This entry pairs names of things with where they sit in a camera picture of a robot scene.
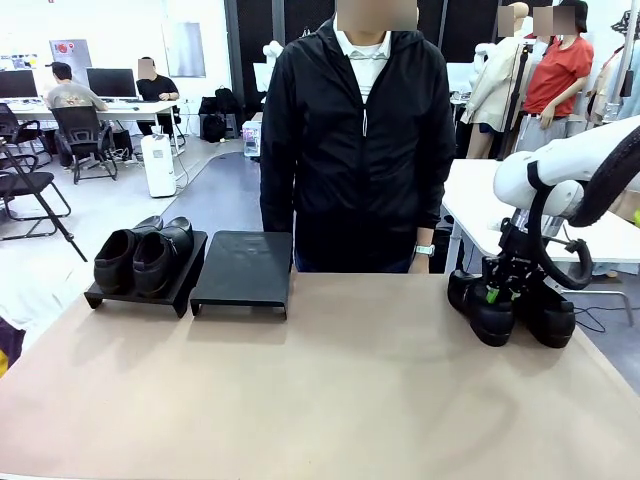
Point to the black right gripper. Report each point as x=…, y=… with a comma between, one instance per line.
x=515, y=267

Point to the black leather dress shoe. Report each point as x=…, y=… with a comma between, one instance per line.
x=492, y=325
x=112, y=262
x=160, y=265
x=550, y=320

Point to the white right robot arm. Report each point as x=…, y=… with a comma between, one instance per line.
x=560, y=160

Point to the person's right forearm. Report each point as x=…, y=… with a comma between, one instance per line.
x=277, y=200

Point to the person's left forearm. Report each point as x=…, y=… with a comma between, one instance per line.
x=435, y=200

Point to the black shoe stand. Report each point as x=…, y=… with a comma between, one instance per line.
x=240, y=275
x=177, y=292

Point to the person's left hand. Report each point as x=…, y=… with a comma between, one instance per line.
x=420, y=264

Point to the white wristwatch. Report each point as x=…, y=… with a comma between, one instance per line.
x=424, y=249

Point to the white table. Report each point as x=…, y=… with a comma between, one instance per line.
x=470, y=200

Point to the mannequin in beige jacket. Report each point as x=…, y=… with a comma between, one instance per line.
x=495, y=85

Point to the person in black jacket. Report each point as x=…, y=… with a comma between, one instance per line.
x=350, y=150

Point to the beige coat on rack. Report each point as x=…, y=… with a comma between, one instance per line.
x=602, y=100

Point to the lit computer tower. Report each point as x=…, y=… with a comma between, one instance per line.
x=251, y=142

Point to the black bag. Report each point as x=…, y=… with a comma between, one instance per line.
x=214, y=127

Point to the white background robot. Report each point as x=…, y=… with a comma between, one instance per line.
x=272, y=51

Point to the black backpack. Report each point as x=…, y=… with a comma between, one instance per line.
x=226, y=100

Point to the white air purifier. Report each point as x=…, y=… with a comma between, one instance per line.
x=159, y=165

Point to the seated man in black shirt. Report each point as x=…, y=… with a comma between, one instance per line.
x=157, y=90

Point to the white office desk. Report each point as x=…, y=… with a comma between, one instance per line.
x=120, y=106

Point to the computer monitor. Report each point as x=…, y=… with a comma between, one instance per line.
x=17, y=84
x=111, y=82

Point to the black tripod leg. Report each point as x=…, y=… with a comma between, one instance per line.
x=60, y=227

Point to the black office chair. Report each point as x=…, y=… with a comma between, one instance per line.
x=25, y=182
x=20, y=132
x=80, y=130

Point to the seated man in beige shirt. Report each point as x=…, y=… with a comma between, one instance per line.
x=67, y=95

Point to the grey poster board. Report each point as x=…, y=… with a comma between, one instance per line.
x=70, y=55

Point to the purple and yellow cloth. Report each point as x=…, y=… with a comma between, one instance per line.
x=10, y=340

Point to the grey wall panel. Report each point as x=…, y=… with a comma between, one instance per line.
x=186, y=50

